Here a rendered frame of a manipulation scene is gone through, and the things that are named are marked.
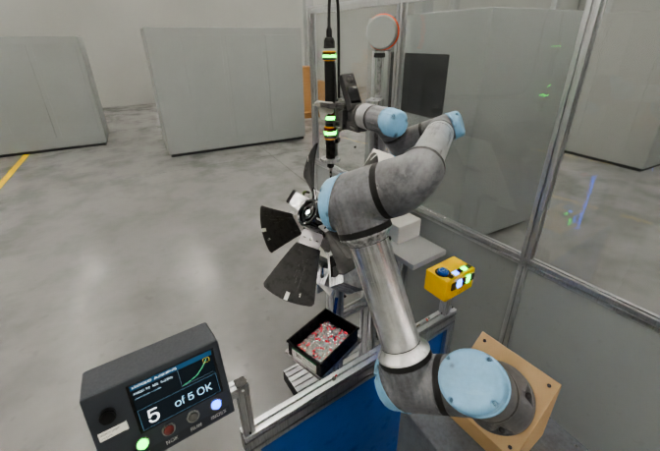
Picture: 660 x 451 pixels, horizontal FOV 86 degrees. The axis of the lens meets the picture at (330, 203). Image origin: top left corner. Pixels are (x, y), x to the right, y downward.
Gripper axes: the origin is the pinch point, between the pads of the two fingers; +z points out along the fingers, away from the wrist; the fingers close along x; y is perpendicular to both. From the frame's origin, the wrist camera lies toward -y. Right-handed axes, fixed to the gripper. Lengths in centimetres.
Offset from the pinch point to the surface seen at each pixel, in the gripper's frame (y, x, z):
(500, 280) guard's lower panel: 83, 71, -37
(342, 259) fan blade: 50, -9, -21
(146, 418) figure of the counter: 51, -74, -44
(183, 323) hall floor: 166, -49, 118
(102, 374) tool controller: 43, -79, -36
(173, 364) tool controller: 42, -67, -42
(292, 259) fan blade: 61, -15, 4
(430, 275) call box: 61, 21, -36
